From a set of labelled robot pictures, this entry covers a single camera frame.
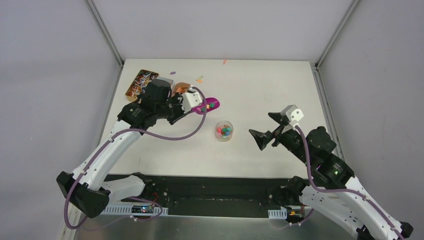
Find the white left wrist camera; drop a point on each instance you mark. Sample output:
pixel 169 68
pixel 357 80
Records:
pixel 190 101

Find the spilled orange green gummy candy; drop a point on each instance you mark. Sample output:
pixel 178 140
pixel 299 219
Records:
pixel 199 79

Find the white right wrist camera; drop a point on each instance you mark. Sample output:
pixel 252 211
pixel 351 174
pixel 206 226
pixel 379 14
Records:
pixel 293 115

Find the white cable duct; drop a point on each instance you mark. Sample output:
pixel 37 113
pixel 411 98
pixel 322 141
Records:
pixel 277 213
pixel 137 209

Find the left white cable duct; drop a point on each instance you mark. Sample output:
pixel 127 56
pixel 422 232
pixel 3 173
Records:
pixel 137 209

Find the left aluminium frame post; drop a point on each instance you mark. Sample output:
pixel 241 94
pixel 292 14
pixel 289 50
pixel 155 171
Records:
pixel 96 15

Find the white star candy box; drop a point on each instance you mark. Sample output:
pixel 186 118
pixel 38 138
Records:
pixel 170 81

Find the aluminium frame post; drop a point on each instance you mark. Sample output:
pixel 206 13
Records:
pixel 96 15
pixel 337 32

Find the pink gummy candy box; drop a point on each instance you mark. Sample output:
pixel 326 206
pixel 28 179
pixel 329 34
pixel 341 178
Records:
pixel 180 88

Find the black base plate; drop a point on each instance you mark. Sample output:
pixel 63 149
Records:
pixel 230 197

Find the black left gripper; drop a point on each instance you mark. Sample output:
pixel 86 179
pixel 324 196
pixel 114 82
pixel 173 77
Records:
pixel 178 108

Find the yellow lollipop box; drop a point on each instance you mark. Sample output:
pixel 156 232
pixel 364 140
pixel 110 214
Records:
pixel 139 84

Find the magenta plastic scoop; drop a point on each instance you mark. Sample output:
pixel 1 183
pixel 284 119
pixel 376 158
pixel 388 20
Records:
pixel 212 103

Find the clear plastic jar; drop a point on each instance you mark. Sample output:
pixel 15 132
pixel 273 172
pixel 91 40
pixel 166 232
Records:
pixel 224 131

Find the right white cable duct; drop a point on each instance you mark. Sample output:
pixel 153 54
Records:
pixel 277 213

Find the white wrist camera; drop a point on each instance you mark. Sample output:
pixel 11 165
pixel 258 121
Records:
pixel 190 101
pixel 293 115

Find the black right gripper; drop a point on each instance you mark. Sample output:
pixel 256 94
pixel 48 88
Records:
pixel 261 138

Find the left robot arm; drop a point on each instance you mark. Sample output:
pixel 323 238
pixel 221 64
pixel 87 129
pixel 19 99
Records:
pixel 85 187

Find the right aluminium frame post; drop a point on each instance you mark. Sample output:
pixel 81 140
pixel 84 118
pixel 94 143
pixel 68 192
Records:
pixel 337 32

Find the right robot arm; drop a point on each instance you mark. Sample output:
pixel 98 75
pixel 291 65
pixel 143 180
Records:
pixel 331 186

